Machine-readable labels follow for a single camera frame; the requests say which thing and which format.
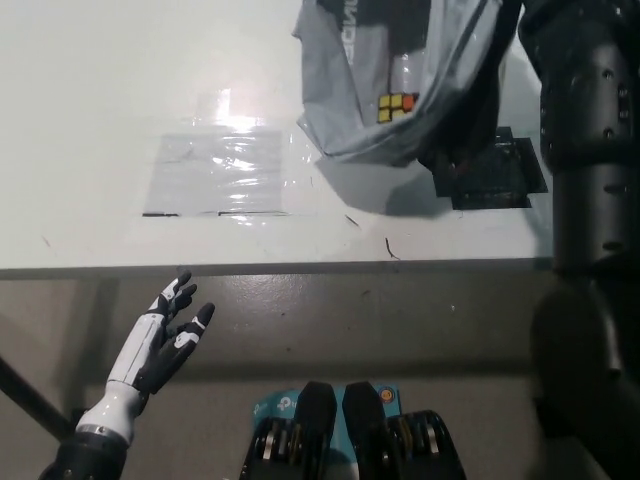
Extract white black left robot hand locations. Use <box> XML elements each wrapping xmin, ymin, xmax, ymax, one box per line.
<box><xmin>104</xmin><ymin>269</ymin><xmax>217</xmax><ymax>396</ymax></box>

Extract rubik's cube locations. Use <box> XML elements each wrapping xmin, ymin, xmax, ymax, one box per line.
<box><xmin>377</xmin><ymin>92</ymin><xmax>421</xmax><ymax>124</ymax></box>

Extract black tape patch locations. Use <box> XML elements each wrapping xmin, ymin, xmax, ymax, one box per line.
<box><xmin>432</xmin><ymin>127</ymin><xmax>549</xmax><ymax>210</ymax></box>

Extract black table leg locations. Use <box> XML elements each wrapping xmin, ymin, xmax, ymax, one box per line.
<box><xmin>0</xmin><ymin>353</ymin><xmax>71</xmax><ymax>444</ymax></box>

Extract teal cardboard box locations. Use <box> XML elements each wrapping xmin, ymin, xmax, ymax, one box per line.
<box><xmin>251</xmin><ymin>385</ymin><xmax>401</xmax><ymax>456</ymax></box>

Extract grey plastic bag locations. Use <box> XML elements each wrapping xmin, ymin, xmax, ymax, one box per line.
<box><xmin>291</xmin><ymin>0</ymin><xmax>524</xmax><ymax>174</ymax></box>

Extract clear tape sheet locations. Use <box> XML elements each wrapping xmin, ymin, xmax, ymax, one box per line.
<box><xmin>142</xmin><ymin>92</ymin><xmax>314</xmax><ymax>221</ymax></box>

